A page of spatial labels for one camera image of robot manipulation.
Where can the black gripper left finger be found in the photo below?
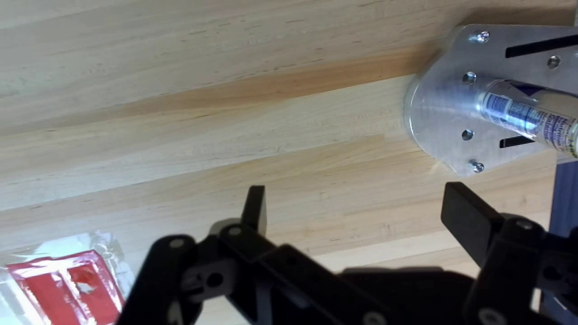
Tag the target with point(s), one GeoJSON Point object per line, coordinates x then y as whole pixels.
{"type": "Point", "coordinates": [258, 271]}

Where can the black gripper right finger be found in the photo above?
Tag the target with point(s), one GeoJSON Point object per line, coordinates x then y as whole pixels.
{"type": "Point", "coordinates": [511, 258]}

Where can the red packet in clear wrapper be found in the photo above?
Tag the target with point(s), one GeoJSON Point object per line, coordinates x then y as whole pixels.
{"type": "Point", "coordinates": [65, 285]}

